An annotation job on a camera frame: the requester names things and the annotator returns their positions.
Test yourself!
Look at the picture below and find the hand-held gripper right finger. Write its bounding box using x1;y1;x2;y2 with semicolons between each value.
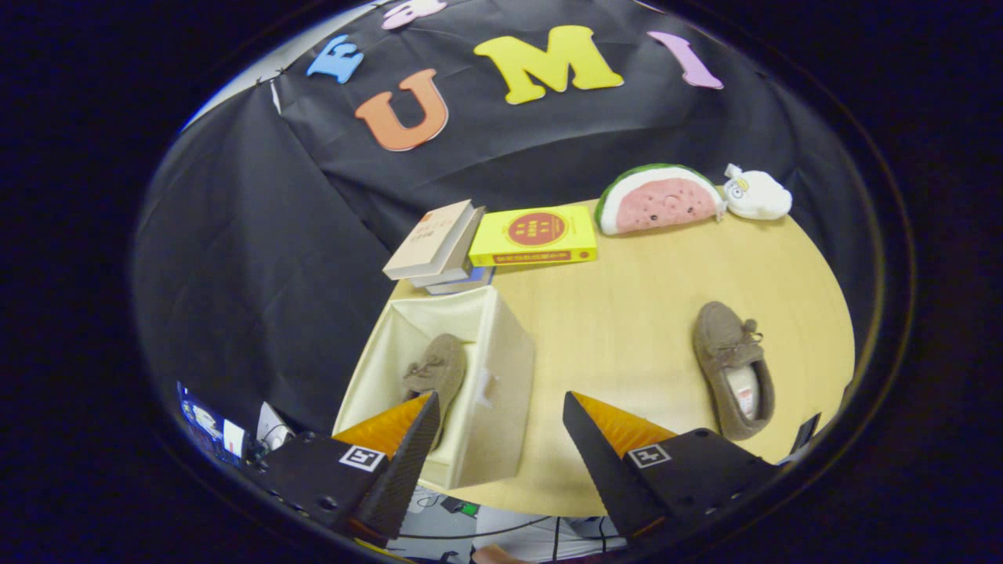
562;391;784;541

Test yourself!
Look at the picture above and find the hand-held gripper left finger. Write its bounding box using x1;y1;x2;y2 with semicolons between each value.
243;391;442;549

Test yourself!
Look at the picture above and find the brown fuzzy shoe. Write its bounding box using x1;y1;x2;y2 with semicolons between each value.
693;302;777;442
402;334;469;451

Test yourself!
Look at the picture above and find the beige fabric storage box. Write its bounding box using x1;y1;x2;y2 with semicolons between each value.
333;285;537;491

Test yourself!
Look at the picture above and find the white flat object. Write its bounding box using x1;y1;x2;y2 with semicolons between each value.
256;402;295;452

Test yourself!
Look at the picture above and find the blue cover book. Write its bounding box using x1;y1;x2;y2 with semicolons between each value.
425;265;497;296

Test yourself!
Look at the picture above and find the black flat object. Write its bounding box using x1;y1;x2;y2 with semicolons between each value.
790;413;822;457

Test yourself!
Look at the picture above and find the white cover book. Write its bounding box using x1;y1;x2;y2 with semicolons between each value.
407;207;487;289

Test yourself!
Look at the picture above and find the blue printed packet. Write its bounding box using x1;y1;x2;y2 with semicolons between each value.
176;381;245;465

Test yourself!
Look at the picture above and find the beige cover book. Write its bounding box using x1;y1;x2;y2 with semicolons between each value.
382;199;477;281

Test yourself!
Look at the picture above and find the yellow book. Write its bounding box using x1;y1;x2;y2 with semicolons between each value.
468;205;599;268

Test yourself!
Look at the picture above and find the black backdrop cloth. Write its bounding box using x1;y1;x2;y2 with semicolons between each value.
133;0;874;439

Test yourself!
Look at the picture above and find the watermelon slice plush toy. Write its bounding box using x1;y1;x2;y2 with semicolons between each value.
594;163;726;237

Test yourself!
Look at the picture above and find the white plush toy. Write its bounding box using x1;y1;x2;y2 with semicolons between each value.
722;163;794;221

